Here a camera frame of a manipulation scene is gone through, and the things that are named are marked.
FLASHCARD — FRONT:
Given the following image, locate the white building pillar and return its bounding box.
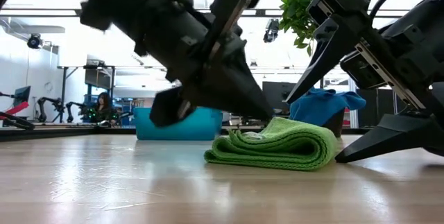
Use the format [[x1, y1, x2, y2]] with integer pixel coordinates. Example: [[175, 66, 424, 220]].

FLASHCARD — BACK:
[[348, 77, 359, 129]]

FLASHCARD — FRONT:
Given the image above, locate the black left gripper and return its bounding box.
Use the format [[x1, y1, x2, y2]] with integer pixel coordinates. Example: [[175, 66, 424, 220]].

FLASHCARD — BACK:
[[144, 0, 275, 128]]

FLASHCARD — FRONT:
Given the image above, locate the black background gantry frame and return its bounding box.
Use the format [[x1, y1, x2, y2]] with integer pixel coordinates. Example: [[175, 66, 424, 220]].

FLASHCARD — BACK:
[[57, 64, 117, 125]]

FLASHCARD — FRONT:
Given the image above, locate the black partition wall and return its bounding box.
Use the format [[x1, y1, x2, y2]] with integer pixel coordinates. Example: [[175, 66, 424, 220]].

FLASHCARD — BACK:
[[356, 87, 407, 130]]

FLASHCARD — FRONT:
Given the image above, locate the black computer monitor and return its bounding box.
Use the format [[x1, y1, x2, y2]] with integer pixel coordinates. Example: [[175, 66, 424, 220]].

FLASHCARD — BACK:
[[12, 85, 32, 109], [262, 80, 298, 114]]

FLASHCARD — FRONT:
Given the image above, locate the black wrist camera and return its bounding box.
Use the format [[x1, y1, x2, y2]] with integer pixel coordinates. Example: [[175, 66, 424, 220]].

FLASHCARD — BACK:
[[339, 49, 381, 90]]

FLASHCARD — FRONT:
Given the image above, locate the potted green plant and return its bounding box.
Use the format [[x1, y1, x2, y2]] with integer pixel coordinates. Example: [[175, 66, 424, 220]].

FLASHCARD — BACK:
[[279, 0, 370, 138]]

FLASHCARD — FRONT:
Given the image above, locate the person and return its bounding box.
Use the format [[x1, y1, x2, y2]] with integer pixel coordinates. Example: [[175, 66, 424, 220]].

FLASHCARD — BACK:
[[88, 91, 119, 125]]

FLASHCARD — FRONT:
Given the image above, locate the black hanging camera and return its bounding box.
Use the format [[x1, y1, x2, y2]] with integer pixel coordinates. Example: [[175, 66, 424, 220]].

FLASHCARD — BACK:
[[26, 33, 43, 50], [262, 18, 281, 44]]

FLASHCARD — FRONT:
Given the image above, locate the red and black background equipment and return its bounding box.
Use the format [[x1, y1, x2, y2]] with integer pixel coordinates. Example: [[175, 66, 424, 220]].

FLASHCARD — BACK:
[[0, 92, 36, 130]]

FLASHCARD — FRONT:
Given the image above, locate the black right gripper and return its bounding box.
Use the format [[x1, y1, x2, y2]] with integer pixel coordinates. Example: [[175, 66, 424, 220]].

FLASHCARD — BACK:
[[284, 0, 444, 164]]

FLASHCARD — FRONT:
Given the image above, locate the blue microfiber towel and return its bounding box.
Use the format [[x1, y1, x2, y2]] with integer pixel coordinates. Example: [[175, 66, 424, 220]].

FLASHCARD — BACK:
[[289, 87, 367, 128]]

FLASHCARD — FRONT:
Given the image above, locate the teal plastic bin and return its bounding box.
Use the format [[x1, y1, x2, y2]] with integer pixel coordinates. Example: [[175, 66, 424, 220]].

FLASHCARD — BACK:
[[133, 107, 223, 141]]

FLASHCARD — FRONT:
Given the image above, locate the black overhead light bar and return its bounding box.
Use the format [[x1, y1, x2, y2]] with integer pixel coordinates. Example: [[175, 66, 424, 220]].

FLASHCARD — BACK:
[[0, 8, 411, 18]]

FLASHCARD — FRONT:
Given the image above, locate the green microfiber towel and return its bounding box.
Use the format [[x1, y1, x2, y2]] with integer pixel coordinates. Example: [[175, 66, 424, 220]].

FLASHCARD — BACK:
[[203, 117, 338, 172]]

